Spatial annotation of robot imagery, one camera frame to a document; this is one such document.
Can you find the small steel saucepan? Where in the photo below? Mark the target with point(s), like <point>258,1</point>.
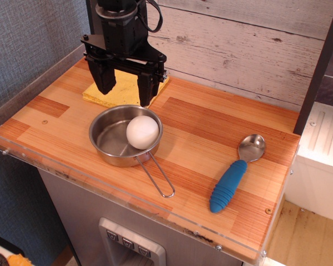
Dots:
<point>108,134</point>

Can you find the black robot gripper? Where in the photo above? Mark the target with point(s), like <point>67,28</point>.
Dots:
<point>124,46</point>

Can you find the grey toy fridge cabinet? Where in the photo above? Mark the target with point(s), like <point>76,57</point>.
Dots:
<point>81,212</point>

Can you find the yellow cloth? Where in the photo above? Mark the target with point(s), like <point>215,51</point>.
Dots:
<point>125,92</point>

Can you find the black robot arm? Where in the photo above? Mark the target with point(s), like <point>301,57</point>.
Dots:
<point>123,10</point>

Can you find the dark post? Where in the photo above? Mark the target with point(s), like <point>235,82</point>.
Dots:
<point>94,21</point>
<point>315,83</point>

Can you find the dark right post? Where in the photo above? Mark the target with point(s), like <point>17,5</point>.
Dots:
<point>315,83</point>

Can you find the silver dispenser panel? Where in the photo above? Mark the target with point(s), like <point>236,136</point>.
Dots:
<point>130,245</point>

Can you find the white ball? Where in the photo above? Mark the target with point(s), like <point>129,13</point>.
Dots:
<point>142,132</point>

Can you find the blue handled metal spoon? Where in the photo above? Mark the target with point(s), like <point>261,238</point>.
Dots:
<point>250,149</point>

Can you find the dark left post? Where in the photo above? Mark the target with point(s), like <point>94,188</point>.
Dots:
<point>94,21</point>

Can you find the yellow object bottom left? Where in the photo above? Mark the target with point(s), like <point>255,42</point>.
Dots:
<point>18,260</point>

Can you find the clear acrylic edge guard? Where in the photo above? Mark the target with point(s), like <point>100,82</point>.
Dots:
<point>178,194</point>

